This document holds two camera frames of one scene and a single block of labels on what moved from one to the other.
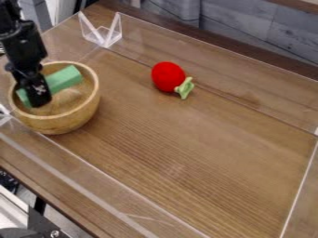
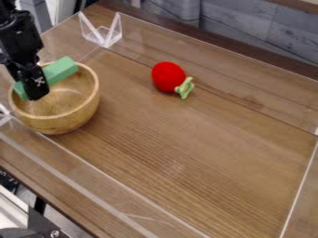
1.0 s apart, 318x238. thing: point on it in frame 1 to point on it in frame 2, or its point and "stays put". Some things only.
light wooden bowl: x=72 y=106 stays put
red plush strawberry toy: x=168 y=78 stays put
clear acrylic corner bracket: x=101 y=35 stays put
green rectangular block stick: x=60 y=79 to x=54 y=71
